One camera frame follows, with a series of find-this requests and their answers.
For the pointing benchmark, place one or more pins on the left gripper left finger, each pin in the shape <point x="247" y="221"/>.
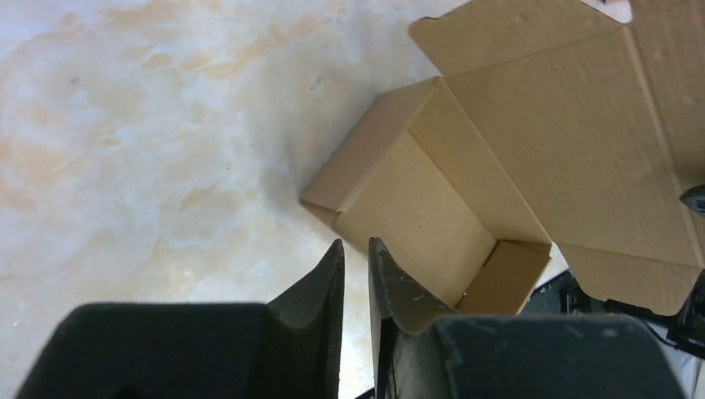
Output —
<point x="289" y="347"/>

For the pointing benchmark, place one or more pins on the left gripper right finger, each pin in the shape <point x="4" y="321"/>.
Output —
<point x="425" y="349"/>

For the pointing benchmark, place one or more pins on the cardboard box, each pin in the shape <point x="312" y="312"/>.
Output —
<point x="574" y="124"/>

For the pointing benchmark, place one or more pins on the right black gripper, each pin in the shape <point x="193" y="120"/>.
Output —
<point x="689" y="330"/>

